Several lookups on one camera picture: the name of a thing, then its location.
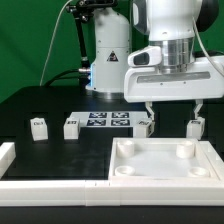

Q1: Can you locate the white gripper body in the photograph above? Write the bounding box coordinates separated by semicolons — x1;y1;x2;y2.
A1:
124;58;224;102

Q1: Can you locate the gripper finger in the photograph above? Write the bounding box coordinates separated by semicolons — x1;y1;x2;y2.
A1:
193;99;203;119
145;102;154;123

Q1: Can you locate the white square tabletop panel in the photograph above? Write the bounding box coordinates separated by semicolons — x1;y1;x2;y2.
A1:
108;138;224;182

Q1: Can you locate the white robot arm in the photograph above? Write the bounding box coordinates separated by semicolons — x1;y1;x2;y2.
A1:
86;0;224;104

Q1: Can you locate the white fiducial marker plate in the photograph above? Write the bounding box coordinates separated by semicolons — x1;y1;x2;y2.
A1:
70;111;147;128

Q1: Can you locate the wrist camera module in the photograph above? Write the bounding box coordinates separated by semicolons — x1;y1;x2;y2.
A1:
128;46;162;67

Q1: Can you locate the black cable bundle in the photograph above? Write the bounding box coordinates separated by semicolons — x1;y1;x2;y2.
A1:
44;68;92;88

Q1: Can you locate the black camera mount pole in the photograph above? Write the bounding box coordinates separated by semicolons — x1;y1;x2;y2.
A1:
65;0;118;69

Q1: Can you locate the white cable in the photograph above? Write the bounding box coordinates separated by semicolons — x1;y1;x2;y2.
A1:
39;0;73;87

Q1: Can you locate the white U-shaped fence frame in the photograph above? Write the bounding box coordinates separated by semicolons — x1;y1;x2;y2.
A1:
0;142;224;206

